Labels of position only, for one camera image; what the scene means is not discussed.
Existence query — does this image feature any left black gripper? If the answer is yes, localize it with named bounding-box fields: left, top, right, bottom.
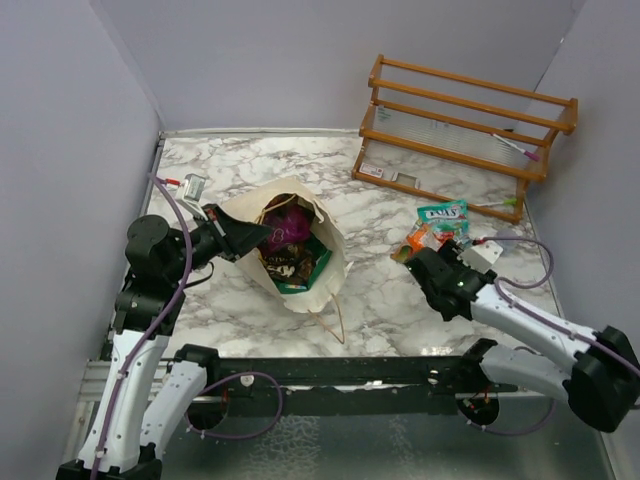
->
left=167, top=202, right=274, bottom=282

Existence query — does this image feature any orange snack bag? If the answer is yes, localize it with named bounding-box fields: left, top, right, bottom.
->
left=390, top=221, right=444, bottom=263

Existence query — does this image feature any teal candy bag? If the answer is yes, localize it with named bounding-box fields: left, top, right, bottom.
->
left=417, top=200, right=471, bottom=246

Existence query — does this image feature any green crisps bag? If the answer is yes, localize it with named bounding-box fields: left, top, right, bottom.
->
left=271, top=235, right=333, bottom=295

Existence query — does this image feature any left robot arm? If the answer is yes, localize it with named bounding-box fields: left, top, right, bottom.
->
left=57, top=204, right=271, bottom=479

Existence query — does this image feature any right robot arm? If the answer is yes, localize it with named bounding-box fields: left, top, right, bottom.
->
left=404, top=237, right=639, bottom=433

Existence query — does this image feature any purple snack bag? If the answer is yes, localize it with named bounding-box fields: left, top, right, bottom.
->
left=263, top=204, right=314, bottom=254

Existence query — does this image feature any brown chocolate packet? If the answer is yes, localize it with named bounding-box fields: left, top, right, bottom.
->
left=261, top=243, right=316, bottom=285

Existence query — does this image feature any green tipped white pen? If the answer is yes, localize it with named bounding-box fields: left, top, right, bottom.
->
left=477, top=197, right=518, bottom=207

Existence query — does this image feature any red white card box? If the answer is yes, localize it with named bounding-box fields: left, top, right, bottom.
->
left=359, top=163, right=384, bottom=178

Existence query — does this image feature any wooden shelf rack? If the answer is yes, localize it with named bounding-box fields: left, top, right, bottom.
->
left=351, top=55, right=579, bottom=224

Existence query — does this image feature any pink tipped white pen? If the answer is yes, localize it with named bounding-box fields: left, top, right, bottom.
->
left=491, top=133, right=540, bottom=162

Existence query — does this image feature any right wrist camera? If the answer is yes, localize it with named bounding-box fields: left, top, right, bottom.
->
left=458, top=240, right=503, bottom=273

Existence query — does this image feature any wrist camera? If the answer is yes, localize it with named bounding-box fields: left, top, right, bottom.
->
left=458, top=240, right=503, bottom=273
left=176, top=173, right=206, bottom=218

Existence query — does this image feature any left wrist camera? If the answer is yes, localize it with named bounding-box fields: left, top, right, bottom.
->
left=176, top=173, right=206, bottom=218

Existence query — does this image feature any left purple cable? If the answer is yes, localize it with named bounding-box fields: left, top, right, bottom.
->
left=87, top=172, right=211, bottom=480

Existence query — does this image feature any black base frame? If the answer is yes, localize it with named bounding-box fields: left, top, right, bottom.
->
left=174, top=339, right=515, bottom=418

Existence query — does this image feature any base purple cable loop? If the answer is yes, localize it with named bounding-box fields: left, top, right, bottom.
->
left=183, top=371, right=284, bottom=441

